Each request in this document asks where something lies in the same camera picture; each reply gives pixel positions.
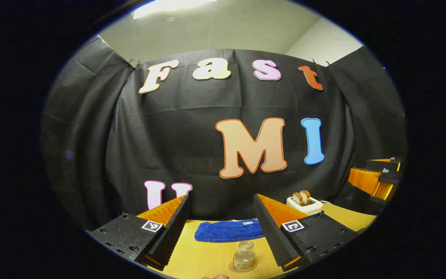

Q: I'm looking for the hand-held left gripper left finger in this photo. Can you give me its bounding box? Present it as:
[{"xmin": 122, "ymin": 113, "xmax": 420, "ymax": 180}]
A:
[{"xmin": 86, "ymin": 195, "xmax": 192, "ymax": 272}]

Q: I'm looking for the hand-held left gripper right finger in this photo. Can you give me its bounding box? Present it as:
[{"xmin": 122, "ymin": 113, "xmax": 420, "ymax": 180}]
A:
[{"xmin": 253, "ymin": 194, "xmax": 363, "ymax": 272}]

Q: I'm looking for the clear water bottle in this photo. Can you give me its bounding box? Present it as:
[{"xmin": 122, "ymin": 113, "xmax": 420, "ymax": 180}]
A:
[{"xmin": 233, "ymin": 240, "xmax": 255, "ymax": 269}]

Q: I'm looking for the round cork coaster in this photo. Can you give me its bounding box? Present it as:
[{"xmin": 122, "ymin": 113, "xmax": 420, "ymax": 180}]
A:
[{"xmin": 229, "ymin": 260, "xmax": 257, "ymax": 273}]

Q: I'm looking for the blue folded towel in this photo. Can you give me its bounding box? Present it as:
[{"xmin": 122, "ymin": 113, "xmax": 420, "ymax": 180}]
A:
[{"xmin": 194, "ymin": 219, "xmax": 265, "ymax": 243}]

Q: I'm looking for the cream toaster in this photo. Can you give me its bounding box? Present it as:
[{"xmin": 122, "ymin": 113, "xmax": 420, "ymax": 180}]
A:
[{"xmin": 286, "ymin": 196, "xmax": 323, "ymax": 216}]

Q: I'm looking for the black backdrop cloth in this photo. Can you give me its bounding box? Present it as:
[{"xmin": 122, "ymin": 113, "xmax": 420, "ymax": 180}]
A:
[{"xmin": 41, "ymin": 35, "xmax": 407, "ymax": 233}]

